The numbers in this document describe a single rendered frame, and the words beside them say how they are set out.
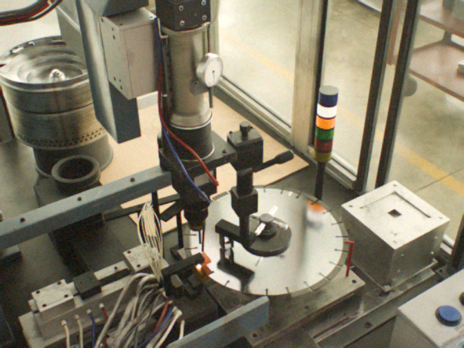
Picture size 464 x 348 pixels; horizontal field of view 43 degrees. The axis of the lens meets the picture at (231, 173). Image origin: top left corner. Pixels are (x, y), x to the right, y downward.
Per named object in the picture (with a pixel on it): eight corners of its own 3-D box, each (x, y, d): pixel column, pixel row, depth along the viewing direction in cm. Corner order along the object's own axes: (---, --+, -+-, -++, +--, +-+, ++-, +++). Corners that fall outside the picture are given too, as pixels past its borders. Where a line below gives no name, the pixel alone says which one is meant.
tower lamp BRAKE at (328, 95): (329, 94, 138) (330, 83, 136) (341, 102, 135) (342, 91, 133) (314, 99, 136) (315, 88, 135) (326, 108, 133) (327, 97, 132)
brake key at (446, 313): (446, 308, 117) (448, 301, 116) (462, 321, 115) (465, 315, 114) (432, 316, 116) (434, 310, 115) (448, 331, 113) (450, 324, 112)
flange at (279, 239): (302, 235, 126) (302, 227, 124) (266, 262, 120) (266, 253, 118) (264, 212, 132) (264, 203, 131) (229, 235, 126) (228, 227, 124)
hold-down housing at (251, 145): (252, 200, 116) (253, 114, 104) (263, 215, 113) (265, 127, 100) (226, 207, 114) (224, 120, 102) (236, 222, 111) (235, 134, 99)
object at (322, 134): (325, 128, 144) (326, 118, 142) (337, 137, 141) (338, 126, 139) (311, 134, 142) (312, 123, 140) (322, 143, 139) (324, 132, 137)
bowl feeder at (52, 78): (102, 126, 199) (85, 25, 178) (141, 170, 179) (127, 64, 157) (12, 154, 186) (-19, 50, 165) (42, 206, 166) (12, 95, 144)
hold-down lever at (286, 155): (275, 148, 109) (276, 135, 108) (295, 164, 105) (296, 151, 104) (240, 161, 106) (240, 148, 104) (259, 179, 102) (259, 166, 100)
